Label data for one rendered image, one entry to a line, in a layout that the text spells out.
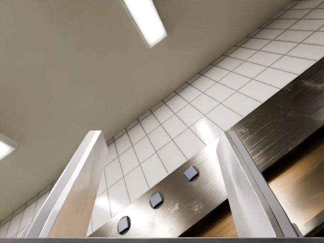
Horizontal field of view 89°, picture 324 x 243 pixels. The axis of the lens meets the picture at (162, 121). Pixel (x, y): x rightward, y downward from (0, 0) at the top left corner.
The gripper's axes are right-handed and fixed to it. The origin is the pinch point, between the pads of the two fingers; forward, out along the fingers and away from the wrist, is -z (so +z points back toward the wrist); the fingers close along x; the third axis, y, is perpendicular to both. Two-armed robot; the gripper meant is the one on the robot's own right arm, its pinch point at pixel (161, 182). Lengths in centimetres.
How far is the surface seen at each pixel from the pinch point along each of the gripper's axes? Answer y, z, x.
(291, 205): 38, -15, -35
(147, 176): 59, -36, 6
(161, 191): 56, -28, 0
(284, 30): 13, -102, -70
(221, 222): 50, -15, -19
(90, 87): 35, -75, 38
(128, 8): 1, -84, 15
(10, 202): 97, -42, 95
